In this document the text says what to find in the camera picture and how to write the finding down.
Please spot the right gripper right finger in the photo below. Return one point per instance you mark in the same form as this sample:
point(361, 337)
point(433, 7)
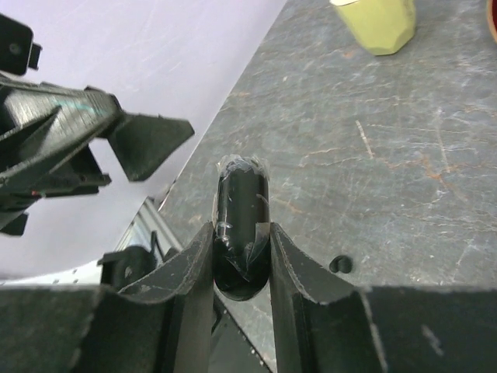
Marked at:
point(324, 324)

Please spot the black round earbud front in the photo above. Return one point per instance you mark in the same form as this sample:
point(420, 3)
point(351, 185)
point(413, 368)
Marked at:
point(341, 264)

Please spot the black oval charging case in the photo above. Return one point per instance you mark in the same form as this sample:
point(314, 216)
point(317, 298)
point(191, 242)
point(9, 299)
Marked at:
point(241, 220)

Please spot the yellow-green mug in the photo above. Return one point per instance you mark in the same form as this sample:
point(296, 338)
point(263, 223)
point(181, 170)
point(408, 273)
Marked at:
point(381, 27)

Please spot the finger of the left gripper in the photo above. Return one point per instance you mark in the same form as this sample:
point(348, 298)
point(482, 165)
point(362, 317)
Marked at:
point(142, 143)

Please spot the red round tray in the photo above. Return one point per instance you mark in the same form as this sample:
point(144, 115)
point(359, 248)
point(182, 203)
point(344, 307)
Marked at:
point(491, 14)

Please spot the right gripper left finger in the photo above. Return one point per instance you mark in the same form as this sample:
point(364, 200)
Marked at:
point(161, 323)

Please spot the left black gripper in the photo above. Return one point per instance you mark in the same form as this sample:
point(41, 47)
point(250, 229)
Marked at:
point(45, 132)

